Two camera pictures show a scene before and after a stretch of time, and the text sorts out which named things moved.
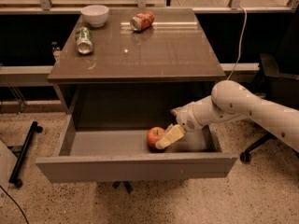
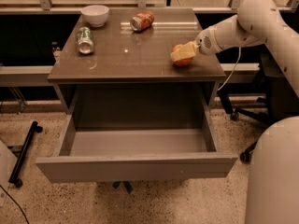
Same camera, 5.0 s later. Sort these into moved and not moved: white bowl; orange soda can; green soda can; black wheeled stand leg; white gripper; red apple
Moved: red apple; white gripper
Not moved: black wheeled stand leg; orange soda can; green soda can; white bowl
